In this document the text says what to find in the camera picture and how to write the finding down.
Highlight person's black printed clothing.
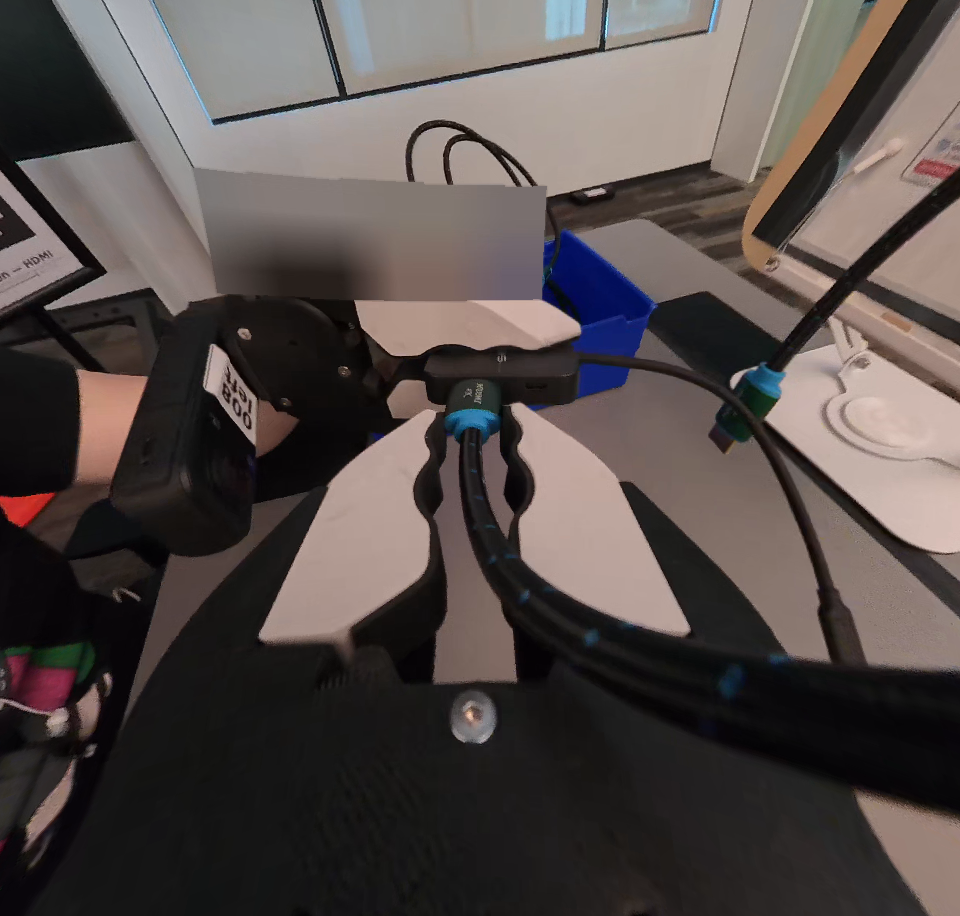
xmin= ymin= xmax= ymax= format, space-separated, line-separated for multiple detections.
xmin=0 ymin=492 xmax=144 ymax=916

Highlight black metal cart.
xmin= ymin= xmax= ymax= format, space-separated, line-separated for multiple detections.
xmin=41 ymin=289 xmax=200 ymax=377

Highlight white monitor stand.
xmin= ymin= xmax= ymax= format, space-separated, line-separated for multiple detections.
xmin=729 ymin=316 xmax=960 ymax=557

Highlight black framed sign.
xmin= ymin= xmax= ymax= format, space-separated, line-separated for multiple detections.
xmin=0 ymin=143 xmax=108 ymax=324

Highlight person's left hand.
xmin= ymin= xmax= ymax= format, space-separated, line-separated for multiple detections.
xmin=75 ymin=367 xmax=151 ymax=491

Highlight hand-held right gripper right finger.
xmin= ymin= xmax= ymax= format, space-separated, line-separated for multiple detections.
xmin=504 ymin=404 xmax=693 ymax=639

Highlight black braided cable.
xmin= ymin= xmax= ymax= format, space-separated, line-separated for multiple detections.
xmin=405 ymin=119 xmax=564 ymax=302

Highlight plastic-wrapped manual sheet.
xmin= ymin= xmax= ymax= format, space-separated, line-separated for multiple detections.
xmin=752 ymin=0 xmax=960 ymax=347

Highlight black hdmi cable green plugs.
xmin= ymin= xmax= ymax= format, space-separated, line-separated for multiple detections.
xmin=442 ymin=169 xmax=960 ymax=815

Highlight blue plastic bin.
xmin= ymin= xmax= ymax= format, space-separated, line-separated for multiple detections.
xmin=541 ymin=229 xmax=659 ymax=410

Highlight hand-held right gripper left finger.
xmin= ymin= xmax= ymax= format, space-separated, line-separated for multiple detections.
xmin=258 ymin=408 xmax=447 ymax=658

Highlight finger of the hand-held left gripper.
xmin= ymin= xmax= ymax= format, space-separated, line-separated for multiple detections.
xmin=356 ymin=298 xmax=584 ymax=358

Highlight white framed glass window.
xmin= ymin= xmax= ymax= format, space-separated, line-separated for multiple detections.
xmin=127 ymin=0 xmax=732 ymax=123

